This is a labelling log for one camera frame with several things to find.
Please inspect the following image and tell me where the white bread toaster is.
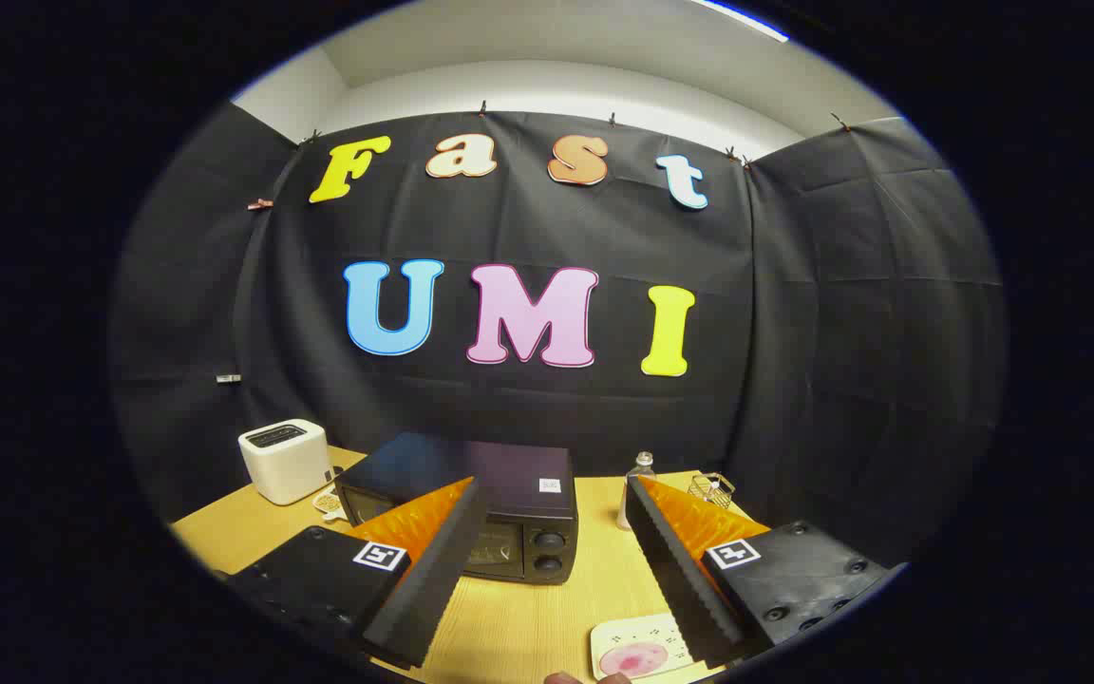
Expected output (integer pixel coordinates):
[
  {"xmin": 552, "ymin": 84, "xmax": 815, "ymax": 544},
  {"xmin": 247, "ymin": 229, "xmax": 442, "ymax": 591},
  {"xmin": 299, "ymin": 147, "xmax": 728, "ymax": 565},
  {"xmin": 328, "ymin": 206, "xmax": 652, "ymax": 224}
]
[{"xmin": 237, "ymin": 419, "xmax": 332, "ymax": 506}]

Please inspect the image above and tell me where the black toaster oven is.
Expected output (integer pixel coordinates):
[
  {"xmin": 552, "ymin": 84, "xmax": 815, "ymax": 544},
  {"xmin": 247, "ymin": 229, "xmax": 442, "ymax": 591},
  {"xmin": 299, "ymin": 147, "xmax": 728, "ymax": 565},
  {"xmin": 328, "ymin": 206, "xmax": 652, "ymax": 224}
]
[{"xmin": 333, "ymin": 432, "xmax": 579, "ymax": 585}]

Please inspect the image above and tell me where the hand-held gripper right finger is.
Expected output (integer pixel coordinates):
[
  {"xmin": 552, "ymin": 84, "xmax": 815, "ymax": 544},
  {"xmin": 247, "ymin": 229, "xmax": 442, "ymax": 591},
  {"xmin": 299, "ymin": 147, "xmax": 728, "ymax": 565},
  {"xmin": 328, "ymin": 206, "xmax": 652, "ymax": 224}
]
[{"xmin": 625, "ymin": 475, "xmax": 892, "ymax": 670}]

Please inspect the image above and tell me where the wire mesh holder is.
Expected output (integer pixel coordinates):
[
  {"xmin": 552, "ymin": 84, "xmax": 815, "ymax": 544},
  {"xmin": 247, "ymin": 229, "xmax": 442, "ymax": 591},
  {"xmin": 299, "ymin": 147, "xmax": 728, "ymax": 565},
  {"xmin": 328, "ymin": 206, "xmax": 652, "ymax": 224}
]
[{"xmin": 688, "ymin": 472, "xmax": 736, "ymax": 511}]

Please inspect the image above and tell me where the clear bottle with label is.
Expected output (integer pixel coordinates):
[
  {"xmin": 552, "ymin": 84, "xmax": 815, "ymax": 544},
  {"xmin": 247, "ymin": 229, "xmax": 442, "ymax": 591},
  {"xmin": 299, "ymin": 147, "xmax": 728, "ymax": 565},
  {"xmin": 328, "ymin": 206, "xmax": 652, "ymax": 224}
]
[{"xmin": 616, "ymin": 451, "xmax": 657, "ymax": 531}]

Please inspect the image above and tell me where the black backdrop cloth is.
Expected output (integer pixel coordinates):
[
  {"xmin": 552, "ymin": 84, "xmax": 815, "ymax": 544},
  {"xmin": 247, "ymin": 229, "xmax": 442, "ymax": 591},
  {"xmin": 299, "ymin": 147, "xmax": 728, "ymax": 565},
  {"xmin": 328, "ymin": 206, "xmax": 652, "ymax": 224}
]
[{"xmin": 110, "ymin": 100, "xmax": 1009, "ymax": 571}]

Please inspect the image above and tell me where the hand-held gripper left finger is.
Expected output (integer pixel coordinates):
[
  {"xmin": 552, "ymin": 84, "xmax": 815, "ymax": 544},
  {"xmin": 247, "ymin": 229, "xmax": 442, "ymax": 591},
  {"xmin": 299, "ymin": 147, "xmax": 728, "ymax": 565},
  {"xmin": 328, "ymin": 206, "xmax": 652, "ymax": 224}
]
[{"xmin": 224, "ymin": 477, "xmax": 489, "ymax": 670}]

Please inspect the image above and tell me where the cream plate with cherry print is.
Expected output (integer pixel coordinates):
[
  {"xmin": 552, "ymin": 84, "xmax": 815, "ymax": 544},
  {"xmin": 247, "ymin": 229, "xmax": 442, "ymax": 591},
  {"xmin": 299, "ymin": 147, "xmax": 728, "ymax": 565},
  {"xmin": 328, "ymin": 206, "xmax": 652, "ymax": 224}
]
[{"xmin": 591, "ymin": 613, "xmax": 700, "ymax": 682}]

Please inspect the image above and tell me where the pink ham slice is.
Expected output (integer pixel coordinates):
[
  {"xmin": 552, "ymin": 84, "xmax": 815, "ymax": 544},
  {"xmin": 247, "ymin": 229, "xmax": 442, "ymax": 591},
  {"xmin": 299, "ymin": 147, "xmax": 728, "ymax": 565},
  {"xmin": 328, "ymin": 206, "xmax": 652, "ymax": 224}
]
[{"xmin": 599, "ymin": 642, "xmax": 670, "ymax": 679}]

